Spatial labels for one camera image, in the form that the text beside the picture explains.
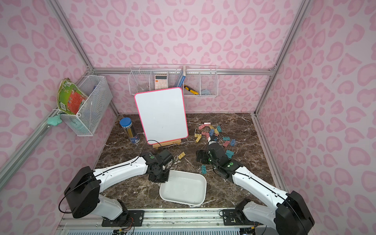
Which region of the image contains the blue book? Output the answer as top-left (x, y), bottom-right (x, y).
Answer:
top-left (174, 65), bottom-right (186, 88)

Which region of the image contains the blue lid pencil tube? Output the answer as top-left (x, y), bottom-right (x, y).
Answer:
top-left (119, 117), bottom-right (140, 144)

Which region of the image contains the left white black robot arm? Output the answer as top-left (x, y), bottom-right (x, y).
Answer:
top-left (63, 150), bottom-right (174, 223)

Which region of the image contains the white calculator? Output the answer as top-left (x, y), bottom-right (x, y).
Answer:
top-left (154, 74), bottom-right (168, 90)

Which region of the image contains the light blue cloth in basket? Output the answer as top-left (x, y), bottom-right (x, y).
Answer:
top-left (201, 89), bottom-right (212, 96)

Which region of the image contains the left white mesh basket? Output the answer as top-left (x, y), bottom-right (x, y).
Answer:
top-left (61, 75), bottom-right (113, 137)

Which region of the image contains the back white wire basket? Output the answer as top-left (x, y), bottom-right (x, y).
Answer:
top-left (128, 65), bottom-right (219, 97)

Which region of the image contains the yellow binder clip lone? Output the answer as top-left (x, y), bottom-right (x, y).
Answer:
top-left (177, 152), bottom-right (186, 160)

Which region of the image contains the yellow black utility knife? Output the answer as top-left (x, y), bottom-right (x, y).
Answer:
top-left (184, 85), bottom-right (199, 96)

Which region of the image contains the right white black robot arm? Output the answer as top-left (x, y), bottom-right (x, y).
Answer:
top-left (196, 141), bottom-right (315, 235)

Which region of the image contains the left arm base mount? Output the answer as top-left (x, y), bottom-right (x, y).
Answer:
top-left (101, 210), bottom-right (145, 228)

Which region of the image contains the pink framed whiteboard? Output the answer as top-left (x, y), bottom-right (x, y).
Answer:
top-left (134, 88), bottom-right (189, 145)

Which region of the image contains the teal binder clip lone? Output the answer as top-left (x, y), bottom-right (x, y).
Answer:
top-left (201, 165), bottom-right (207, 174)

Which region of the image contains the wooden whiteboard stand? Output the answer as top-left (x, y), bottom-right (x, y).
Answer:
top-left (152, 139), bottom-right (182, 149)

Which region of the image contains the green red snack packet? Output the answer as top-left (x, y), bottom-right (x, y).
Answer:
top-left (57, 78), bottom-right (88, 115)

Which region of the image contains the white plastic storage tray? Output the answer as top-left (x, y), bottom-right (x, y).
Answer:
top-left (159, 170), bottom-right (207, 207)

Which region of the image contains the large teal binder clip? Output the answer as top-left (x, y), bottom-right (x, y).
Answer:
top-left (225, 150), bottom-right (235, 159)

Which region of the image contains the yellow binder clip left pile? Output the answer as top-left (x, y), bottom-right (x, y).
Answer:
top-left (195, 134), bottom-right (202, 143)

